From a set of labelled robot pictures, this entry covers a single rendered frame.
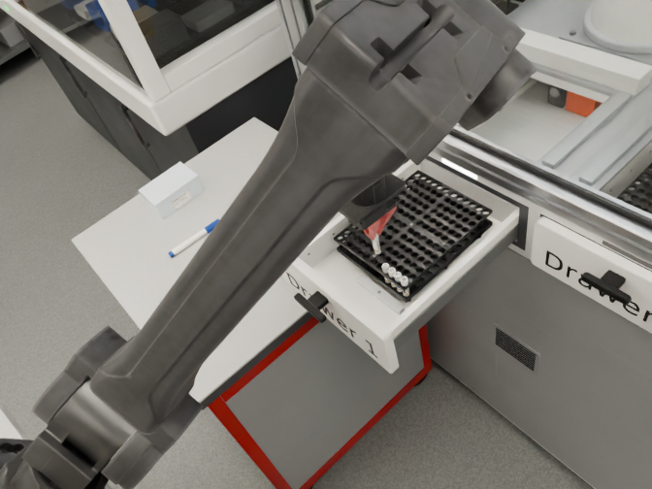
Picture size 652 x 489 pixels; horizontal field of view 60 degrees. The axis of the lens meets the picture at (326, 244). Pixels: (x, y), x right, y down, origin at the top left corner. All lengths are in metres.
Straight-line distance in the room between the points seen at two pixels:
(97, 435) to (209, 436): 1.46
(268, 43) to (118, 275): 0.77
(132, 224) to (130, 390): 1.04
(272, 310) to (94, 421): 0.68
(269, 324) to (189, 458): 0.90
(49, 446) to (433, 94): 0.39
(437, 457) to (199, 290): 1.45
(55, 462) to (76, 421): 0.04
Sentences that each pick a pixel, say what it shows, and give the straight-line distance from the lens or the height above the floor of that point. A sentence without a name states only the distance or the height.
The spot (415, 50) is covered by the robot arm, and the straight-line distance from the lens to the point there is 0.28.
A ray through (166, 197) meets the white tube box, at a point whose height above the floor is 0.81.
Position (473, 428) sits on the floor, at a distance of 1.78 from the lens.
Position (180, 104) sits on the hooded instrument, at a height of 0.86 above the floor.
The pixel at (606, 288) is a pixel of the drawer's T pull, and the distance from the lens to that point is 0.92.
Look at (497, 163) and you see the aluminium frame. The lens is 0.97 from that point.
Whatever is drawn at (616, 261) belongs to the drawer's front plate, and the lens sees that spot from 0.93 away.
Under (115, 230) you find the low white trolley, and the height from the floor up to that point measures 0.76.
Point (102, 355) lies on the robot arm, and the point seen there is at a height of 1.31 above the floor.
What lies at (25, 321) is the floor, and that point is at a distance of 2.62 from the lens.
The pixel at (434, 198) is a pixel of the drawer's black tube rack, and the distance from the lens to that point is 1.05.
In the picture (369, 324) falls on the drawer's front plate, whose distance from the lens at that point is 0.85.
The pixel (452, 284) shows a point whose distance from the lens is 0.95.
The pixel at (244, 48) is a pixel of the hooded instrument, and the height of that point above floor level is 0.90.
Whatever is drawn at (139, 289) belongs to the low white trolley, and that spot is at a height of 0.76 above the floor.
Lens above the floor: 1.64
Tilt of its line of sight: 47 degrees down
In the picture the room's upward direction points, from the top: 18 degrees counter-clockwise
